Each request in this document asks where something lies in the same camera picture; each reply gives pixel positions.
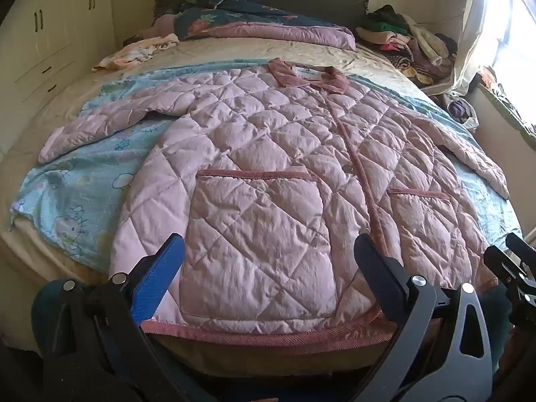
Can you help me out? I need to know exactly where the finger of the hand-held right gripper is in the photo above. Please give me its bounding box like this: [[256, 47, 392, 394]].
[[483, 245, 536, 300], [505, 232, 536, 266]]

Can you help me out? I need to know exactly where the pink pillow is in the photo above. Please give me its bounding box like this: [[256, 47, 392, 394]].
[[138, 13, 181, 40]]

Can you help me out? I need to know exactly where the patterned cloth on sill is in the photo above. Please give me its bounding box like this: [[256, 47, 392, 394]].
[[481, 67, 536, 135]]

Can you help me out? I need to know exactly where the dark floral quilt pink lining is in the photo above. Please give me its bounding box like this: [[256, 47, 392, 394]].
[[174, 0, 356, 51]]

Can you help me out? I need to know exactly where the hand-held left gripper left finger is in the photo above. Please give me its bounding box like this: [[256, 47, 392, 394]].
[[54, 233, 218, 402]]

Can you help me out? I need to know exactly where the cream curtain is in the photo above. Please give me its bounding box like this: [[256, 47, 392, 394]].
[[427, 0, 509, 95]]

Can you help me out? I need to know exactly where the green window seat cushion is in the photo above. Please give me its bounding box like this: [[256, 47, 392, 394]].
[[477, 84, 536, 151]]

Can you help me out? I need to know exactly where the person's dark teal clothing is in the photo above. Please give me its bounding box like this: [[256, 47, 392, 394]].
[[31, 278, 520, 402]]

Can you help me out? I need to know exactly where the pink quilted jacket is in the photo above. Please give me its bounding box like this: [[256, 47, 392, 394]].
[[39, 59, 511, 349]]

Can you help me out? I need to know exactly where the peach floral cloth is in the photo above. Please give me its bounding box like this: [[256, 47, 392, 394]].
[[92, 33, 181, 72]]

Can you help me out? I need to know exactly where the bed with beige sheet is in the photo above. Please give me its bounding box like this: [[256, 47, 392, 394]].
[[0, 36, 528, 378]]

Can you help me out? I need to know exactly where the pile of mixed clothes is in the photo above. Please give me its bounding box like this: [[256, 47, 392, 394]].
[[356, 4, 461, 88]]

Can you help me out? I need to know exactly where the blue cartoon printed blanket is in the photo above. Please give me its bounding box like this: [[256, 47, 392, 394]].
[[9, 61, 524, 273]]

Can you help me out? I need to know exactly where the cream wardrobe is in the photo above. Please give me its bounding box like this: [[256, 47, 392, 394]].
[[0, 0, 116, 105]]

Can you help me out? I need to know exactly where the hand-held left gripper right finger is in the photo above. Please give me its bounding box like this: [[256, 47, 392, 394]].
[[354, 234, 492, 402]]

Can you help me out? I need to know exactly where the window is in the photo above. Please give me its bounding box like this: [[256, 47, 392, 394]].
[[477, 0, 536, 84]]

